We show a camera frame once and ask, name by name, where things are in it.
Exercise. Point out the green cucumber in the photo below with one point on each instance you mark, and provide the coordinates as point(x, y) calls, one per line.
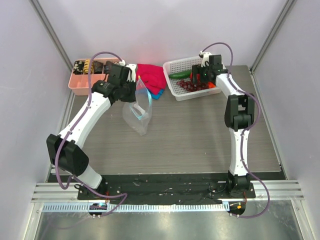
point(180, 75)

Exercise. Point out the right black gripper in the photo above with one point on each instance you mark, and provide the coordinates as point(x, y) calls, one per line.
point(195, 75)

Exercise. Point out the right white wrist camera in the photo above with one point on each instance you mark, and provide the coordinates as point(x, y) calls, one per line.
point(205, 58)

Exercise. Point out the aluminium frame rail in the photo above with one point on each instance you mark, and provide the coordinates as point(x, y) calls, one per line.
point(273, 189)

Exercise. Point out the red pepper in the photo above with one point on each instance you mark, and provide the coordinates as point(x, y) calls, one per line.
point(211, 85)

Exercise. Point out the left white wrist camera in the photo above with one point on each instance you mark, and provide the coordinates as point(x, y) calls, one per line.
point(132, 71)

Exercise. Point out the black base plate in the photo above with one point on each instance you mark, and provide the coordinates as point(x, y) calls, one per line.
point(174, 189)

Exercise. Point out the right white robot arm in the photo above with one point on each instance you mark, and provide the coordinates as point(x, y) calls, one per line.
point(238, 117)

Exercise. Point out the red folded cloth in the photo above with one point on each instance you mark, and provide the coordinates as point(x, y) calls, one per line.
point(152, 76)

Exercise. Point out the clear zip top bag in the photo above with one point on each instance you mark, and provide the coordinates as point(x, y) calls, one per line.
point(138, 114)

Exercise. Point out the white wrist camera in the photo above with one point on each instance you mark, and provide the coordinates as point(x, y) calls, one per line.
point(132, 71)
point(205, 58)

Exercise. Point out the yellow striped roll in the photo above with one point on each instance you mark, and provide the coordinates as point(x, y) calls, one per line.
point(88, 67)

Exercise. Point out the white slotted cable duct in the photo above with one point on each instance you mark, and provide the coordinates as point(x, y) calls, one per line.
point(99, 207)

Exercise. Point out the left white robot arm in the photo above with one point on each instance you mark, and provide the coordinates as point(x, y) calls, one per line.
point(66, 148)

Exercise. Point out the black patterned roll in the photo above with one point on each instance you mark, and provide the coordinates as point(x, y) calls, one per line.
point(107, 67)

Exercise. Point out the purple grape bunch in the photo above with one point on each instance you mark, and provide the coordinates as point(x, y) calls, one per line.
point(189, 86)

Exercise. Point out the blue folded cloth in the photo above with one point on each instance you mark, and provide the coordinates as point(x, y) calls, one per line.
point(158, 95)

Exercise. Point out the dark brown roll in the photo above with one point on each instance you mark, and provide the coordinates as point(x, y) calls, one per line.
point(98, 67)

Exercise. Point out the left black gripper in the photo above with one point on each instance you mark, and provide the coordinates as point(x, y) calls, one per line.
point(132, 98)

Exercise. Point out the white plastic basket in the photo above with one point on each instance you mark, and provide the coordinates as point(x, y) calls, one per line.
point(181, 65)

